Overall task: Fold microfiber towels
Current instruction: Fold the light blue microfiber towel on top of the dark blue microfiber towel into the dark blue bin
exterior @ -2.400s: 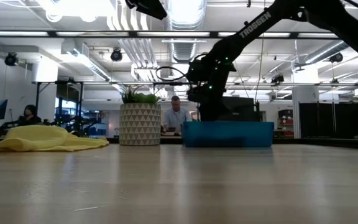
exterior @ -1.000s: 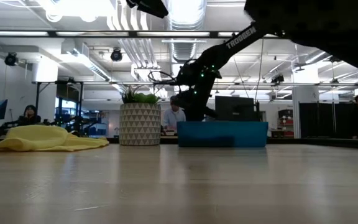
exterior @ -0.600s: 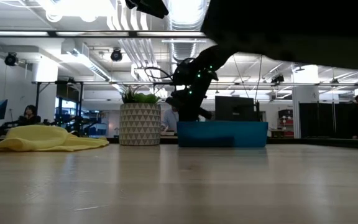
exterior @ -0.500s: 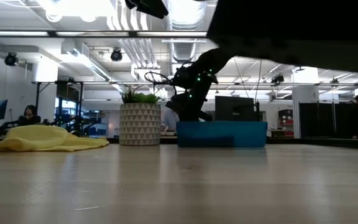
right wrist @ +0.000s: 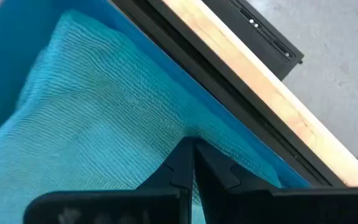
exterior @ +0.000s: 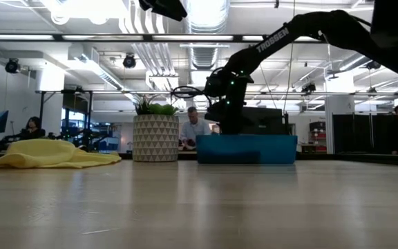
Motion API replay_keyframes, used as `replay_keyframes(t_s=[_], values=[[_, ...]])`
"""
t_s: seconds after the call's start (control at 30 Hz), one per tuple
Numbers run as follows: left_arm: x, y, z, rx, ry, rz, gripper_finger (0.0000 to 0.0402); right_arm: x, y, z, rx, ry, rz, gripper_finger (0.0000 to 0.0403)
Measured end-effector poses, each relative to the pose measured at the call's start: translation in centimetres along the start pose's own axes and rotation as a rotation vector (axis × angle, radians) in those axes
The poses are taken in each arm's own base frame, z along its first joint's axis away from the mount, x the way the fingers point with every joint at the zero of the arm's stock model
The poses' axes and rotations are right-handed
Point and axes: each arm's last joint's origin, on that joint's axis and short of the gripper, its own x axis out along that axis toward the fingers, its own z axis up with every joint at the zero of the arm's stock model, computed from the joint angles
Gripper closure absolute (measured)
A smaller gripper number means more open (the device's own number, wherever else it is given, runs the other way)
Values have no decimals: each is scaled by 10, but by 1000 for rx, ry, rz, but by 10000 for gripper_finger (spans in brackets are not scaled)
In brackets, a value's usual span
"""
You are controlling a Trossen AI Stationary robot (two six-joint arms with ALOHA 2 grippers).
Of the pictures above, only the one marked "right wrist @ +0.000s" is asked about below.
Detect black metal table frame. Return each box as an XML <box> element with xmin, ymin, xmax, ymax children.
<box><xmin>112</xmin><ymin>0</ymin><xmax>349</xmax><ymax>187</ymax></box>

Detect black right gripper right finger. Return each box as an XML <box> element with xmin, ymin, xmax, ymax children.
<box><xmin>194</xmin><ymin>141</ymin><xmax>358</xmax><ymax>224</ymax></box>

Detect blue plastic bin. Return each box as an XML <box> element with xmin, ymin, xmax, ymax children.
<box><xmin>0</xmin><ymin>0</ymin><xmax>312</xmax><ymax>189</ymax></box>

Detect black frame support strut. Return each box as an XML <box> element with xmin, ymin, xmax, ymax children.
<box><xmin>202</xmin><ymin>0</ymin><xmax>305</xmax><ymax>82</ymax></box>

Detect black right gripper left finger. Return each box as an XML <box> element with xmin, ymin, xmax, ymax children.
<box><xmin>23</xmin><ymin>136</ymin><xmax>195</xmax><ymax>224</ymax></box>

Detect teal microfiber towel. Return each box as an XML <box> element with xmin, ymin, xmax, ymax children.
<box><xmin>0</xmin><ymin>9</ymin><xmax>282</xmax><ymax>224</ymax></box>

